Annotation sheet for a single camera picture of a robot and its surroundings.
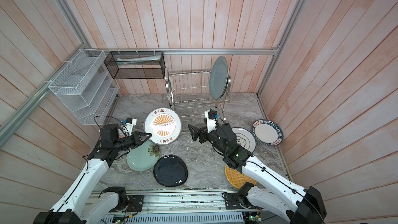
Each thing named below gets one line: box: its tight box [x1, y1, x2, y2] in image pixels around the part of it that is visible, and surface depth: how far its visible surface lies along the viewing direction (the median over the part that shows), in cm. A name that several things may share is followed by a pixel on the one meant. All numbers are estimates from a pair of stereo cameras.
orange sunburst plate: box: [143, 106, 182, 146], surface depth 80 cm
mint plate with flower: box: [126, 138, 161, 172], surface depth 87 cm
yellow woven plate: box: [224, 164, 258, 189], surface depth 81 cm
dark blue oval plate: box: [153, 155, 189, 187], surface depth 85 cm
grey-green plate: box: [208, 56, 230, 100], surface depth 82 cm
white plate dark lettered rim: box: [251, 119, 284, 147], surface depth 100 cm
